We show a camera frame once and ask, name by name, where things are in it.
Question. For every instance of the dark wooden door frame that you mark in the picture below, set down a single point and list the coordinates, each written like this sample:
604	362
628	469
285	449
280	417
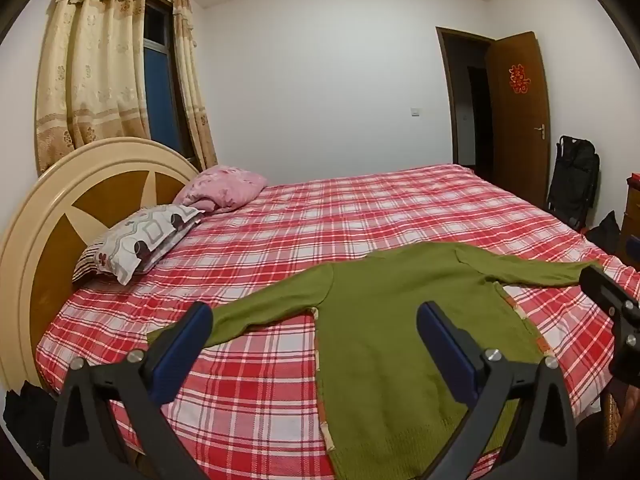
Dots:
447	100

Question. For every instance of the small dark bag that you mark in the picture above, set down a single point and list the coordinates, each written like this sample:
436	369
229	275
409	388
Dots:
605	232

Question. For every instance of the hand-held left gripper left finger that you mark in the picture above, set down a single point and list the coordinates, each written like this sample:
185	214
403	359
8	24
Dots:
185	345

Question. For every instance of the pink floral pillow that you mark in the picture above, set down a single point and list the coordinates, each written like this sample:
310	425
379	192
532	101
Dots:
225	187

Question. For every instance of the grey white patterned pillow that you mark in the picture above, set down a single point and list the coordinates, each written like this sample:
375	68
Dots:
145	232

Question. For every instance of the brown wooden cabinet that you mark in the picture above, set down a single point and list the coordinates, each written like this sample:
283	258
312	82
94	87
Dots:
631	220

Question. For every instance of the wide beige floral curtain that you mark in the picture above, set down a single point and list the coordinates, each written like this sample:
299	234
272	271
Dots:
90	70

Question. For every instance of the cream round wooden headboard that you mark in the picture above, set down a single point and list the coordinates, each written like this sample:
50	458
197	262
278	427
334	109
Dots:
45	240

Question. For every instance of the brown wooden door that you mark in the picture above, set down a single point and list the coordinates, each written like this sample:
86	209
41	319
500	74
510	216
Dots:
515	135

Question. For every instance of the dark cloth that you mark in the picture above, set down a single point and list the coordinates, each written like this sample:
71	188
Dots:
25	420

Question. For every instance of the green striped knit sweater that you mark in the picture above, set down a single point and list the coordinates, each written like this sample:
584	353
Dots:
390	320

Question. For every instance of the tall black bag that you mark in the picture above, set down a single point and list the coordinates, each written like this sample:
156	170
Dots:
575	180

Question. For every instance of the striped flat pillow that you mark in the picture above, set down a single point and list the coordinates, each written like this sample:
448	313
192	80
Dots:
87	262

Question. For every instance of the red paper door decoration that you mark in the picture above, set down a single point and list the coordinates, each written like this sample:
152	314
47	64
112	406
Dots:
519	78

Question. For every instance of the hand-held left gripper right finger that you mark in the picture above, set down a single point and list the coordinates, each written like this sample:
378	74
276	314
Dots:
445	345

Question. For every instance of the bed with red plaid sheet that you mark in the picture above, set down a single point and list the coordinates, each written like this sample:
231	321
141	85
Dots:
350	210

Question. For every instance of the dark framed window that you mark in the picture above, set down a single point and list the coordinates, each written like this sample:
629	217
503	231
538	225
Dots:
160	95

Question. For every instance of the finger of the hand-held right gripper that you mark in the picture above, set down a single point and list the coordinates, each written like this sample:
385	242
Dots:
600	285

